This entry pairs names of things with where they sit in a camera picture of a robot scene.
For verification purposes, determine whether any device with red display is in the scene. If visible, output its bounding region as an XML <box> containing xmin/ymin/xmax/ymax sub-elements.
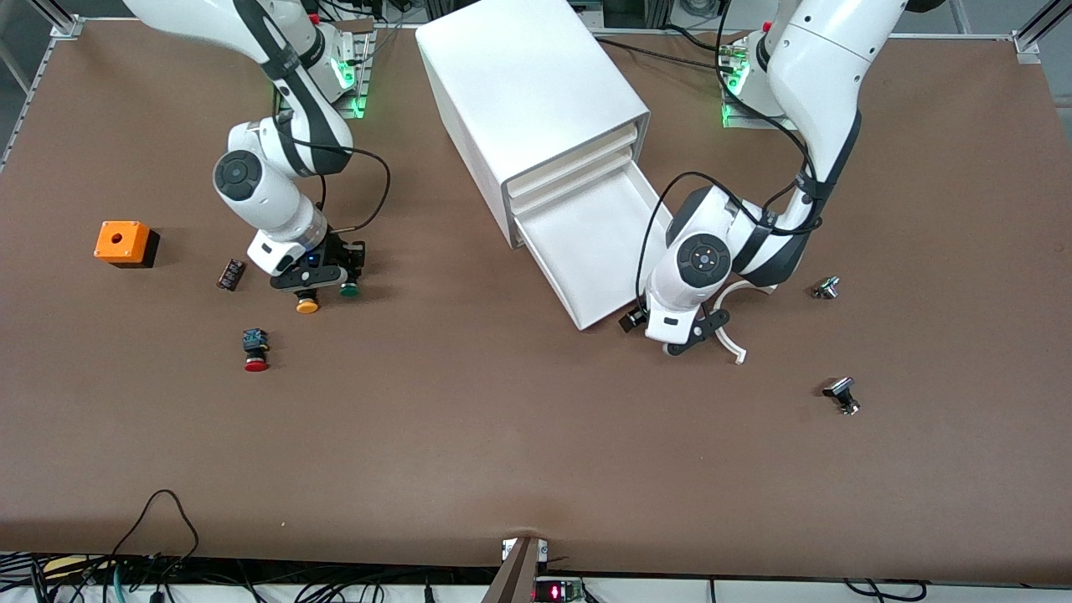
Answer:
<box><xmin>533</xmin><ymin>578</ymin><xmax>585</xmax><ymax>603</ymax></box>

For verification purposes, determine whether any orange button enclosure box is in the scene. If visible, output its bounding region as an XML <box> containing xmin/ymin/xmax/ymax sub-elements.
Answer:
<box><xmin>94</xmin><ymin>220</ymin><xmax>160</xmax><ymax>269</ymax></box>

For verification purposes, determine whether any black looped cable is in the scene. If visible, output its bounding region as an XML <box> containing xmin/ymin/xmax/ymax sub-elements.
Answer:
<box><xmin>107</xmin><ymin>490</ymin><xmax>200</xmax><ymax>579</ymax></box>

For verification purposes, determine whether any red push button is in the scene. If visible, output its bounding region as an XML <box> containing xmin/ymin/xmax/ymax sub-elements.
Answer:
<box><xmin>242</xmin><ymin>328</ymin><xmax>271</xmax><ymax>373</ymax></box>

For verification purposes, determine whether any black cable behind cabinet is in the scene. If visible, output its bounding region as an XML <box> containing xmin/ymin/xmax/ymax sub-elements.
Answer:
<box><xmin>590</xmin><ymin>35</ymin><xmax>731</xmax><ymax>72</ymax></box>

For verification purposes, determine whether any white drawer cabinet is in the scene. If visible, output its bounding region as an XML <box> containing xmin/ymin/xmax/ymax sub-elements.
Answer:
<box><xmin>415</xmin><ymin>0</ymin><xmax>651</xmax><ymax>250</ymax></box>

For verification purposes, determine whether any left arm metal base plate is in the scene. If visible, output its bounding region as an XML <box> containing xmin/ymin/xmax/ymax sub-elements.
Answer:
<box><xmin>720</xmin><ymin>33</ymin><xmax>796</xmax><ymax>131</ymax></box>

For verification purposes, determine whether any white lowest drawer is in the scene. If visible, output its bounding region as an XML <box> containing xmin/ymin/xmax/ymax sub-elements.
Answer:
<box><xmin>513</xmin><ymin>159</ymin><xmax>675</xmax><ymax>332</ymax></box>

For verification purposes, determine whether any white middle drawer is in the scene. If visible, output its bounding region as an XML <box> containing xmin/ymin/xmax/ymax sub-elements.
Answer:
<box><xmin>509</xmin><ymin>144</ymin><xmax>635</xmax><ymax>220</ymax></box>

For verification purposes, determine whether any white highest drawer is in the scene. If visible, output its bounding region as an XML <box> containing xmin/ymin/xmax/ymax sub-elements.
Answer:
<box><xmin>507</xmin><ymin>123</ymin><xmax>646</xmax><ymax>202</ymax></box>

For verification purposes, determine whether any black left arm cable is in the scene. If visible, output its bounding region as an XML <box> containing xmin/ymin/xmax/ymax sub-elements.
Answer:
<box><xmin>636</xmin><ymin>0</ymin><xmax>826</xmax><ymax>311</ymax></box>

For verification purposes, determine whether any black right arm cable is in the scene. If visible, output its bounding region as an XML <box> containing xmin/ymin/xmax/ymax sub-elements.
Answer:
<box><xmin>272</xmin><ymin>84</ymin><xmax>392</xmax><ymax>235</ymax></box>

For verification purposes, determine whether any black cable bundle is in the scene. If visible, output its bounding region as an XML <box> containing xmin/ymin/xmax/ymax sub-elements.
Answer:
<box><xmin>0</xmin><ymin>551</ymin><xmax>503</xmax><ymax>603</ymax></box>

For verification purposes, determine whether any brown camera mount post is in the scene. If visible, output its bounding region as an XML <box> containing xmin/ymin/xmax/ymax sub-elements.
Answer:
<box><xmin>482</xmin><ymin>536</ymin><xmax>549</xmax><ymax>603</ymax></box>

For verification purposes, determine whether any white curved plastic arc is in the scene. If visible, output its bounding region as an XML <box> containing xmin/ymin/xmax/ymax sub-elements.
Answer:
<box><xmin>714</xmin><ymin>281</ymin><xmax>780</xmax><ymax>366</ymax></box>

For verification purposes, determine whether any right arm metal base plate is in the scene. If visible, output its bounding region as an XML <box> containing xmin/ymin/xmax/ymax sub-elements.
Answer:
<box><xmin>331</xmin><ymin>21</ymin><xmax>375</xmax><ymax>120</ymax></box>

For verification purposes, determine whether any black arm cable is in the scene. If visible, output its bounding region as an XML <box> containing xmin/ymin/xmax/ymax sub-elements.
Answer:
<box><xmin>636</xmin><ymin>0</ymin><xmax>826</xmax><ymax>311</ymax></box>
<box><xmin>272</xmin><ymin>84</ymin><xmax>392</xmax><ymax>235</ymax></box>

